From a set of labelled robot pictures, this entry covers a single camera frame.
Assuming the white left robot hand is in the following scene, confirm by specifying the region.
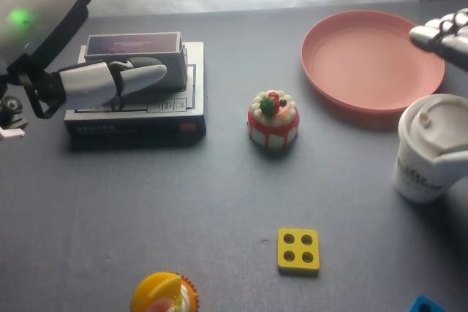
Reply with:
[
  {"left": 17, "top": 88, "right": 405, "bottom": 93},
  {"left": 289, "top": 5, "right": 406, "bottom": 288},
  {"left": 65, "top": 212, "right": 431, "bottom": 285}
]
[{"left": 0, "top": 0, "right": 168, "bottom": 119}]

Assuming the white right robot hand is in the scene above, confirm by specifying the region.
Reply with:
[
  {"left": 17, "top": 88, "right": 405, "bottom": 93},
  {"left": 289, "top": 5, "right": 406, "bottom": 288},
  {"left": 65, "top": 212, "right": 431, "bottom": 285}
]
[{"left": 408, "top": 7, "right": 468, "bottom": 181}]

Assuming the white paper coffee cup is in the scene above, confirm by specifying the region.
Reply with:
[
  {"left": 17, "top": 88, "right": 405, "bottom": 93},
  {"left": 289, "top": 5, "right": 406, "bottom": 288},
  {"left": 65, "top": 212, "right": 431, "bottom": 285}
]
[{"left": 393, "top": 94, "right": 468, "bottom": 204}]

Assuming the small purple-topped box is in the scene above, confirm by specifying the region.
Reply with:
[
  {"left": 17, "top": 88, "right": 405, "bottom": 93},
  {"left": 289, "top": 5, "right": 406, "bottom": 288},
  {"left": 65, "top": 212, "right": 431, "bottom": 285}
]
[{"left": 83, "top": 31, "right": 189, "bottom": 93}]

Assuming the pink round plate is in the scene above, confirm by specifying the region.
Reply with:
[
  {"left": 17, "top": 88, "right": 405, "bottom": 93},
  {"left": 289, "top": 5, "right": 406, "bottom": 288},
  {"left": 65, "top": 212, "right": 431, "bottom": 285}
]
[{"left": 301, "top": 11, "right": 446, "bottom": 114}]

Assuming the grey cardboard product box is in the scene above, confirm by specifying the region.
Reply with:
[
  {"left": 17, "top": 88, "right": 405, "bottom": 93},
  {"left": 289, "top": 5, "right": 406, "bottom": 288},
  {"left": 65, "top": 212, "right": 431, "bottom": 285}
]
[{"left": 64, "top": 41, "right": 208, "bottom": 142}]

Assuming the toy strawberry cake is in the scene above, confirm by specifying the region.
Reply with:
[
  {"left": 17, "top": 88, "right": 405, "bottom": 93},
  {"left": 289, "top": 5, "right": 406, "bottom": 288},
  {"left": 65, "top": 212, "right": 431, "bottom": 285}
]
[{"left": 246, "top": 89, "right": 301, "bottom": 152}]

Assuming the yellow four-hole block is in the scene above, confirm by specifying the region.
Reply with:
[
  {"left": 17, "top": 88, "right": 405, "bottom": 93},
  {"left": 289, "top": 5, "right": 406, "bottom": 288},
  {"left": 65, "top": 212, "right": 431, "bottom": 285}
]
[{"left": 276, "top": 227, "right": 321, "bottom": 277}]

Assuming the grey table cloth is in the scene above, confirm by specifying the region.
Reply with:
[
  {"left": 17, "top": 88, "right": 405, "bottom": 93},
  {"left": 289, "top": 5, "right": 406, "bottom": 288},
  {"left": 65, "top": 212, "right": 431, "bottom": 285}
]
[{"left": 0, "top": 0, "right": 468, "bottom": 312}]

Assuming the blue block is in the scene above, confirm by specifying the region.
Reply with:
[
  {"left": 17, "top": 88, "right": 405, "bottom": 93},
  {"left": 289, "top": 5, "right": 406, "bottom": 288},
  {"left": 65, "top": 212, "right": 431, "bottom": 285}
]
[{"left": 407, "top": 294, "right": 445, "bottom": 312}]

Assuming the toy orange cupcake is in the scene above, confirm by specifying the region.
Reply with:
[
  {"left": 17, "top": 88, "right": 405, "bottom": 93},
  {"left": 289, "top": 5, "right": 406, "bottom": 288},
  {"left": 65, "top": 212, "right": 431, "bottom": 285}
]
[{"left": 130, "top": 271, "right": 200, "bottom": 312}]

